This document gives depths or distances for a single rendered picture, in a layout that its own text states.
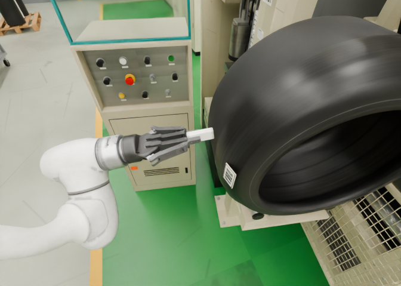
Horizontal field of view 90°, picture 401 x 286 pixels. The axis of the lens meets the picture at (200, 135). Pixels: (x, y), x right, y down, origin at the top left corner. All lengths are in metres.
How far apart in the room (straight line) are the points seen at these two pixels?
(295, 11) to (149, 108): 0.86
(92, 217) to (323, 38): 0.65
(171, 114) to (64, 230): 0.87
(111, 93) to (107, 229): 0.83
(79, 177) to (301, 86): 0.53
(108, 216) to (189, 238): 1.16
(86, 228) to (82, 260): 1.29
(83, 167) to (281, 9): 0.70
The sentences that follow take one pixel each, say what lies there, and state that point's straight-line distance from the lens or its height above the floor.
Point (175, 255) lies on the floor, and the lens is 1.69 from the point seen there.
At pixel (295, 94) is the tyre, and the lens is 0.41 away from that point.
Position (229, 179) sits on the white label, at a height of 1.20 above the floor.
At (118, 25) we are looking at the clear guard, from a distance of 1.07.
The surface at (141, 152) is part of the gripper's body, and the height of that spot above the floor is 1.24.
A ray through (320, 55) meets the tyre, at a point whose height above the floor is 1.47.
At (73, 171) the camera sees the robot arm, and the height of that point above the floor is 1.22.
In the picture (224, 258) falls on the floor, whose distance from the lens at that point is 1.68.
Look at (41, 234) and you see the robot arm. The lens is 0.55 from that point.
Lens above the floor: 1.63
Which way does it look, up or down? 45 degrees down
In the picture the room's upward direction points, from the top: straight up
